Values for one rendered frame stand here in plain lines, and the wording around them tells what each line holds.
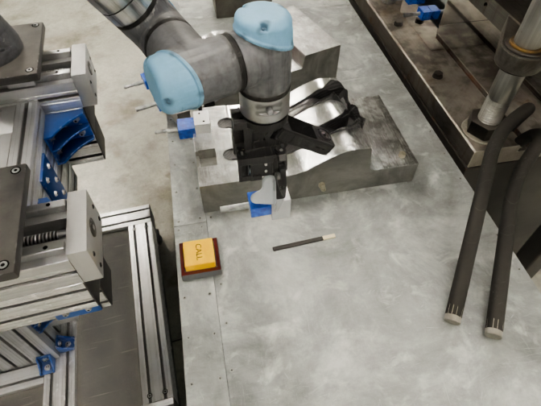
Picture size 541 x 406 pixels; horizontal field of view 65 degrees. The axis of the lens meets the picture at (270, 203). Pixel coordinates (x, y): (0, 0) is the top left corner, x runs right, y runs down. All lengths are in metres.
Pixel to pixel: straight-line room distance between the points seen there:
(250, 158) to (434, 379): 0.49
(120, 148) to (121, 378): 1.29
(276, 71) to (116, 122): 2.04
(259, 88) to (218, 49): 0.08
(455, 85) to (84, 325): 1.40
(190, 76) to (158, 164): 1.74
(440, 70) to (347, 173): 0.63
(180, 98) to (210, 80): 0.04
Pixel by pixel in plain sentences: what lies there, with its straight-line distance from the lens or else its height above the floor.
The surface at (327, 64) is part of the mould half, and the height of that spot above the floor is 0.86.
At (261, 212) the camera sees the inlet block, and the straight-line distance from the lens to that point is 0.80.
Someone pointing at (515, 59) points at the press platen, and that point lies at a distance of 1.14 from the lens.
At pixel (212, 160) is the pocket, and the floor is 0.86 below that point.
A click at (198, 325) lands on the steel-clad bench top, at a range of 0.84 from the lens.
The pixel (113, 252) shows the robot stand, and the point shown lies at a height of 0.21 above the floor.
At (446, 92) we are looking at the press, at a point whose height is 0.79.
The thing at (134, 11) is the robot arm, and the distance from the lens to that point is 0.61.
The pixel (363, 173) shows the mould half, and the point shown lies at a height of 0.85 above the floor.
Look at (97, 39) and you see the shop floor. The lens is 3.34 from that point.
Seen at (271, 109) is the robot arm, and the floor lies 1.18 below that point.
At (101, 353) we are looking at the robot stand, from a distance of 1.54.
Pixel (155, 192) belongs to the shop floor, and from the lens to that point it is 2.13.
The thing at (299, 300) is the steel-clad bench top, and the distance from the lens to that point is 0.85.
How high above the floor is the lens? 1.57
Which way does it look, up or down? 51 degrees down
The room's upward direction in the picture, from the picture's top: straight up
